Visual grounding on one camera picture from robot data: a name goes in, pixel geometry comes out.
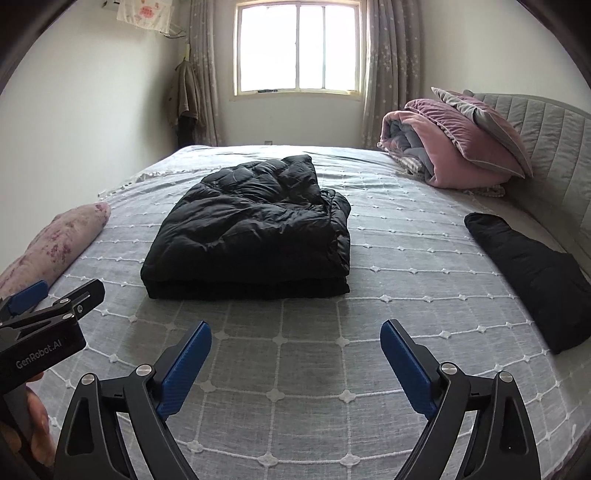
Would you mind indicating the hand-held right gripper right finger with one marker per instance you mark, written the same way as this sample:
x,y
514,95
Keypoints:
x,y
408,364

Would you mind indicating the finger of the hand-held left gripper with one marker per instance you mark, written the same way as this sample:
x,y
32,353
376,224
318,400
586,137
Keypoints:
x,y
78,297
27,295

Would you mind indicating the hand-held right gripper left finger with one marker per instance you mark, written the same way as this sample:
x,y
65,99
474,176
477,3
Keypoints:
x,y
184,364

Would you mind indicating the black puffer jacket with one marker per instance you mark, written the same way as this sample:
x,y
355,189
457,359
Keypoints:
x,y
249,230

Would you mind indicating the person's left hand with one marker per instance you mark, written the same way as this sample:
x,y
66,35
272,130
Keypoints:
x,y
39,415

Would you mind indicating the pink floral blanket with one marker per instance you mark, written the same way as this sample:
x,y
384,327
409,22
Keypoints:
x,y
51,240

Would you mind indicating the grey quilted bedspread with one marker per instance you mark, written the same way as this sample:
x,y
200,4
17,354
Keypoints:
x,y
300,360

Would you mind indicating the black folded cloth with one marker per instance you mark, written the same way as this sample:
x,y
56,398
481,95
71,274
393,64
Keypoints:
x,y
535,277

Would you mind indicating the pink rolled quilt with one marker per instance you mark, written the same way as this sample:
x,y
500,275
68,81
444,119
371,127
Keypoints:
x,y
448,143

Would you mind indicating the hanging brown coat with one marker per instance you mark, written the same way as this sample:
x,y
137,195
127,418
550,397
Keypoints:
x,y
184,97

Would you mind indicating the grey pillow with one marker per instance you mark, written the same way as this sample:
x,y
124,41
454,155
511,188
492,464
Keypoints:
x,y
494,124

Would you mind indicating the patterned grey curtain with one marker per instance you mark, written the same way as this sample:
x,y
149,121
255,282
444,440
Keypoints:
x,y
205,69
392,69

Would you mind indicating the grey padded headboard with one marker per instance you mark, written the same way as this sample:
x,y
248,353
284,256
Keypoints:
x,y
558,147

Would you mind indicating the cloth covered air conditioner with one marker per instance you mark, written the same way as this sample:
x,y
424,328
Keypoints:
x,y
143,14

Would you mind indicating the window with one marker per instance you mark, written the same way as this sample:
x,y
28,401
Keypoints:
x,y
298,46

